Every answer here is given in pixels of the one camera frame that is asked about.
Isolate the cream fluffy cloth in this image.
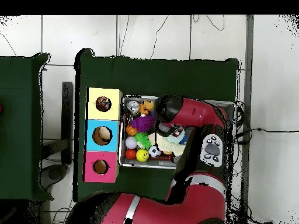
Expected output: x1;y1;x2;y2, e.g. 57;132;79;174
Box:
148;131;185;157

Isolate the mint green cloth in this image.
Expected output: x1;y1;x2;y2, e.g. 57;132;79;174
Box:
166;130;187;145

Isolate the wooden box with three holes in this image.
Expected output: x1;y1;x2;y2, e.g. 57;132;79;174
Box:
81;86;124;183

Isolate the metal mesh bin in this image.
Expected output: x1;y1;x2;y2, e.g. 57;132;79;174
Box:
117;94;237;170

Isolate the purple spiky monster toy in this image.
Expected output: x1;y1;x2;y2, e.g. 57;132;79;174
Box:
130;114;156;133

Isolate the small orange basketball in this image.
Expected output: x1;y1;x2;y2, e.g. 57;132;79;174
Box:
126;124;138;137

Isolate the white baseball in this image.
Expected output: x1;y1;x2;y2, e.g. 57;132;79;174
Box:
125;136;138;150

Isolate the small soccer ball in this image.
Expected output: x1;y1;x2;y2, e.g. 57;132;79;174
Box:
148;145;162;158

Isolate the yellow smiley ball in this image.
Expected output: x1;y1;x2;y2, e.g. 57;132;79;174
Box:
135;149;150;162

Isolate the dark green tablecloth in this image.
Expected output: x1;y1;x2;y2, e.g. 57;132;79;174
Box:
0;52;54;202
73;48;240;207

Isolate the black stand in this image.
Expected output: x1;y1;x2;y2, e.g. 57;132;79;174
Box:
41;81;74;165

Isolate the grey rounded stand base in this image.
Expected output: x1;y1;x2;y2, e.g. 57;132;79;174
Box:
39;163;69;190

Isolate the grey floor strip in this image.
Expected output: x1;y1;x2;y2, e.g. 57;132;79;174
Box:
240;15;255;224

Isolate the black cable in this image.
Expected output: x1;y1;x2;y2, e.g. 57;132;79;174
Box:
235;127;299;144

